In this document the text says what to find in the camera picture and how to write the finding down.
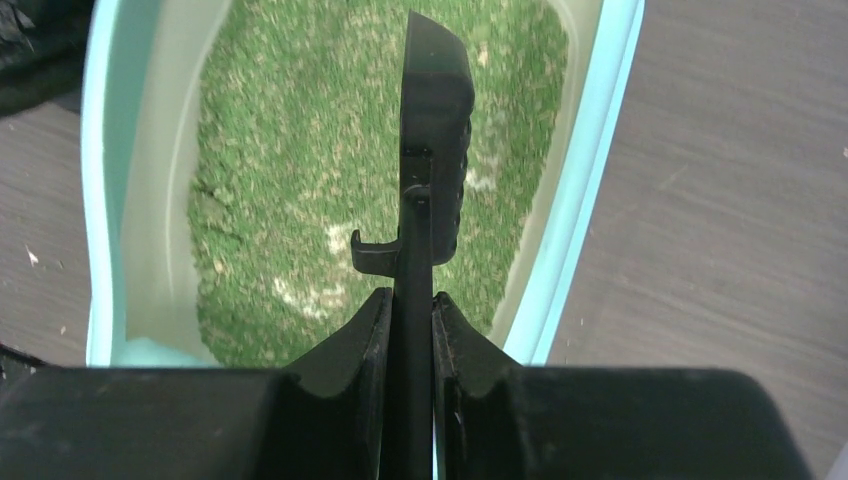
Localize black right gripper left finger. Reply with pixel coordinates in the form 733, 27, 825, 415
1, 288, 392, 479

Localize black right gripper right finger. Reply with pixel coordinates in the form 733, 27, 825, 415
432, 293, 811, 479

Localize black litter scoop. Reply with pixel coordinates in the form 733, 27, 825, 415
351, 11, 475, 479

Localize teal litter box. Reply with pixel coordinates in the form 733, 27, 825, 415
81, 1, 645, 369

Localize bin with black bag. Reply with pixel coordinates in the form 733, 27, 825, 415
1, 0, 94, 117

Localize green litter pellets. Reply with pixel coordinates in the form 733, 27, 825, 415
188, 1, 569, 366

